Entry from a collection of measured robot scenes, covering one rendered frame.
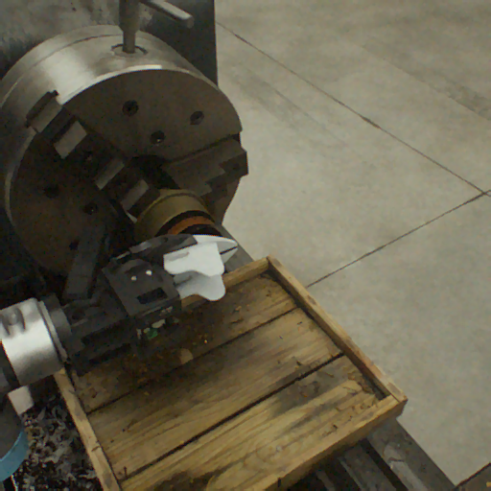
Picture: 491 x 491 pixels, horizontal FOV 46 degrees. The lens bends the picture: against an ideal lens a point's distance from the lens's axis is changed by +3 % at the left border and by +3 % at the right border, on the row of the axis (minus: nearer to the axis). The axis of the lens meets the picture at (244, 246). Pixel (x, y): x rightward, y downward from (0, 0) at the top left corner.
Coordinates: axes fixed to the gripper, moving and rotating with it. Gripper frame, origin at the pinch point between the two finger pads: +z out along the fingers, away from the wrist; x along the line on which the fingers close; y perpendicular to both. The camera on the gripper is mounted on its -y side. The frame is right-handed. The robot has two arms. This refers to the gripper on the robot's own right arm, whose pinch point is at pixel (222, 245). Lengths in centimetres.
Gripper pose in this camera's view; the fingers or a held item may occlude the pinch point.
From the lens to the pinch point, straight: 65.1
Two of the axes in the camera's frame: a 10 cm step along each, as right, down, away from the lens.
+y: 5.1, 6.0, -6.2
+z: 8.6, -3.5, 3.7
